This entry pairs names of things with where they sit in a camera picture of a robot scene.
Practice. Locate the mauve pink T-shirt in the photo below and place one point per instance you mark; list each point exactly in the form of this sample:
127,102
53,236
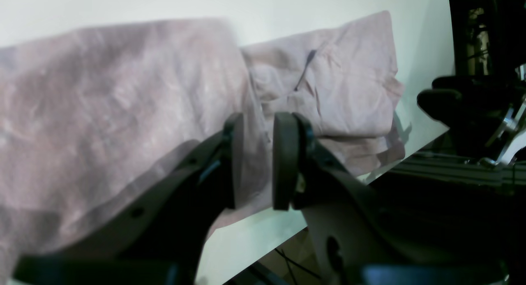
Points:
92,118

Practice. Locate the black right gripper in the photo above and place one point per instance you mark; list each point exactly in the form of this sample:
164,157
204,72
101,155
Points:
474,108

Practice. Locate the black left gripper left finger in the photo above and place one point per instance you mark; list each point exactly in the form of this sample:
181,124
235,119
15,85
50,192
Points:
158,239

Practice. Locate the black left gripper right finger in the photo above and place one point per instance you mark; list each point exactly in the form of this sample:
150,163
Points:
395,231

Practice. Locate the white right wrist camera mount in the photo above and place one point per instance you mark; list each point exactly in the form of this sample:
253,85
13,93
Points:
507,145

